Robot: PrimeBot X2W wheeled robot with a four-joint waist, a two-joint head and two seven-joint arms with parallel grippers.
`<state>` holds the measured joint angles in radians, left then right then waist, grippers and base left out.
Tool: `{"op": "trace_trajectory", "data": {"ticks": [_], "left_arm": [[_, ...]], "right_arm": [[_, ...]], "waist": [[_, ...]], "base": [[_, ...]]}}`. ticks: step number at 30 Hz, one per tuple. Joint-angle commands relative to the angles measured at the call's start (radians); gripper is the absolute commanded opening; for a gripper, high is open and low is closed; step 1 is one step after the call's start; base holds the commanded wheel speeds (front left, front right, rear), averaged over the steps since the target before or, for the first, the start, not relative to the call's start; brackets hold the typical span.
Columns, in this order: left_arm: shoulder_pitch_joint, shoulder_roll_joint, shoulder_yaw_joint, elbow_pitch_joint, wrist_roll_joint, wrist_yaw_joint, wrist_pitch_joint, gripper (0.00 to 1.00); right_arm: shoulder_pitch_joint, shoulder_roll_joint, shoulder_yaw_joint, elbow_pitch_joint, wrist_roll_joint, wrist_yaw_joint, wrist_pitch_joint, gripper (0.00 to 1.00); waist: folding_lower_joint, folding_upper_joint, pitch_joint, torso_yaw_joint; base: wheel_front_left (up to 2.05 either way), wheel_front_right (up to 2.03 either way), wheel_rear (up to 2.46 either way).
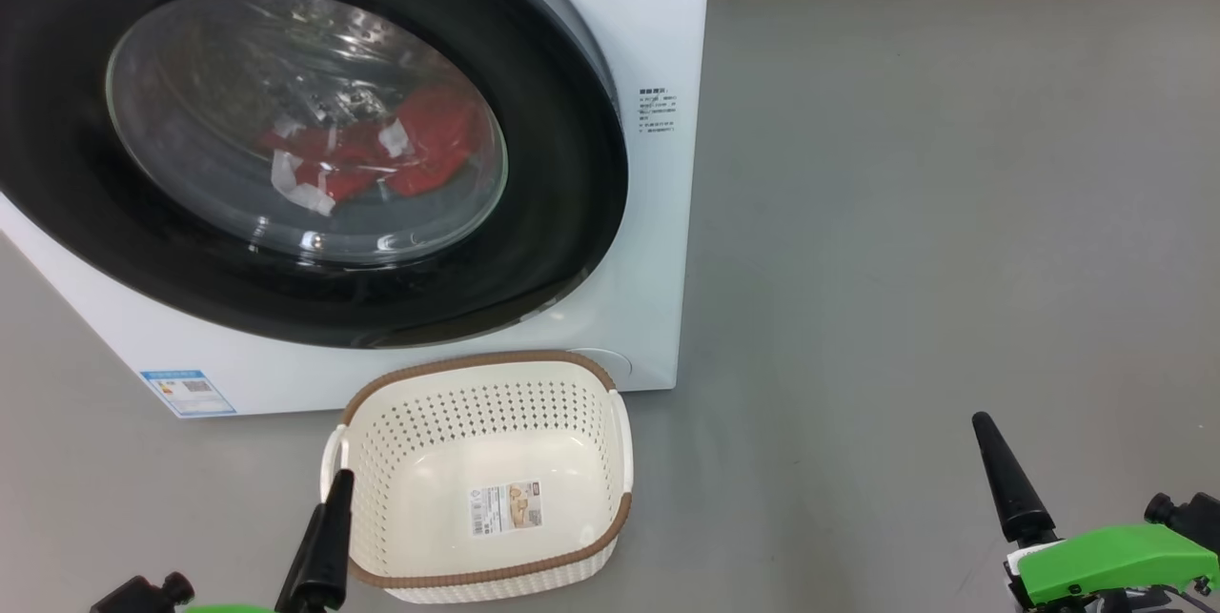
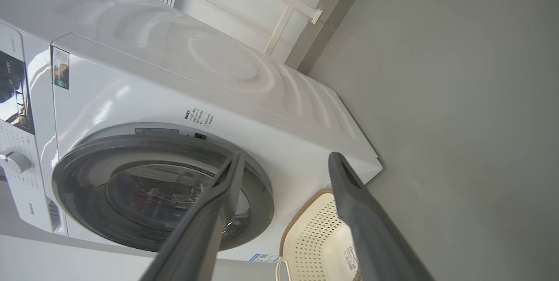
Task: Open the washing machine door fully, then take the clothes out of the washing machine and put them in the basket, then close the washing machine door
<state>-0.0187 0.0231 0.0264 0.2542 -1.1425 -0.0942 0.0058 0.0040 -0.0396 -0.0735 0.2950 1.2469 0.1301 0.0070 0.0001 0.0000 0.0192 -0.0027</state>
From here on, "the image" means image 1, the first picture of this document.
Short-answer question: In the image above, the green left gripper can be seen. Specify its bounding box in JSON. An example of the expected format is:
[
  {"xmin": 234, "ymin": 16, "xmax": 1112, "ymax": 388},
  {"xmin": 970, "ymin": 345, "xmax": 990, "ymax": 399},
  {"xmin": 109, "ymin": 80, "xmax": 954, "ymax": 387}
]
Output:
[{"xmin": 186, "ymin": 470, "xmax": 356, "ymax": 613}]

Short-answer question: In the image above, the cream basket with brown rim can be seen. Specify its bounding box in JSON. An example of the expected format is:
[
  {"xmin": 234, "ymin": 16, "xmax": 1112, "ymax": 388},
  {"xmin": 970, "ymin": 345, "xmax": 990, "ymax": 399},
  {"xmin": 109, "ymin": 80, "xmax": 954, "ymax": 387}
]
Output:
[{"xmin": 319, "ymin": 351, "xmax": 635, "ymax": 604}]

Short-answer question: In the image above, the printed instruction label sticker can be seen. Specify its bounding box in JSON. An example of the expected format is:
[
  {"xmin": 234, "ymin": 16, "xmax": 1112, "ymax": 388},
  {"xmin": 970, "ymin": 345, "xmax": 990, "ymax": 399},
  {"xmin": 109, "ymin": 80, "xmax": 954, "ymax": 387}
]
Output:
[{"xmin": 469, "ymin": 482, "xmax": 544, "ymax": 538}]

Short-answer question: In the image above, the red and white garment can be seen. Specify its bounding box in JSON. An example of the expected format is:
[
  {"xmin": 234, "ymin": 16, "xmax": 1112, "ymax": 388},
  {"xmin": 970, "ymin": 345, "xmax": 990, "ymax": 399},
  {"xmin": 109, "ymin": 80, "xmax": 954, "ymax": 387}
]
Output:
[{"xmin": 255, "ymin": 84, "xmax": 487, "ymax": 216}]

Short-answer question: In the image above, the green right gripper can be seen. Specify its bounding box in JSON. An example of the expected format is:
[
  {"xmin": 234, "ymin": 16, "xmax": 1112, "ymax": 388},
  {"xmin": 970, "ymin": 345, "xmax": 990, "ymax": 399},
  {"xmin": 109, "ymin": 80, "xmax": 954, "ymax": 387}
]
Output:
[{"xmin": 971, "ymin": 412, "xmax": 1220, "ymax": 613}]

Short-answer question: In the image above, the washing machine door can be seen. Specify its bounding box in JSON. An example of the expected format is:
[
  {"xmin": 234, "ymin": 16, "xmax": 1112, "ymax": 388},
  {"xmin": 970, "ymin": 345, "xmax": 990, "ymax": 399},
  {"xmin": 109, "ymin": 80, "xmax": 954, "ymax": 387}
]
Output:
[{"xmin": 0, "ymin": 0, "xmax": 630, "ymax": 350}]

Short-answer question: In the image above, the blue energy label sticker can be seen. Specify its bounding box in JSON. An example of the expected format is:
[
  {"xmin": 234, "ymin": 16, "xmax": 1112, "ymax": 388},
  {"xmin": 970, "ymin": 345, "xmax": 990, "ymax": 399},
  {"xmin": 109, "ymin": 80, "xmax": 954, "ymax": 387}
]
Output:
[{"xmin": 140, "ymin": 369, "xmax": 237, "ymax": 419}]

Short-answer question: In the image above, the white round drain cover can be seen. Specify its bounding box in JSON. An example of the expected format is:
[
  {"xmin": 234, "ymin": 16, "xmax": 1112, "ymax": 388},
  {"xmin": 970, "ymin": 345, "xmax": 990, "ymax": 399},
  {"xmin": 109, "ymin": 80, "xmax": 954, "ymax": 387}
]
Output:
[{"xmin": 564, "ymin": 348, "xmax": 633, "ymax": 395}]

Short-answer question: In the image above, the white front-load washing machine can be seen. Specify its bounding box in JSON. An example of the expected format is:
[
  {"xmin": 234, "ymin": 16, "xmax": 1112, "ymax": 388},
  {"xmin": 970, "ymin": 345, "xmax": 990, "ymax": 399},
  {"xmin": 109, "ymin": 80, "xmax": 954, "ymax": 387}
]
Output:
[{"xmin": 0, "ymin": 0, "xmax": 713, "ymax": 419}]

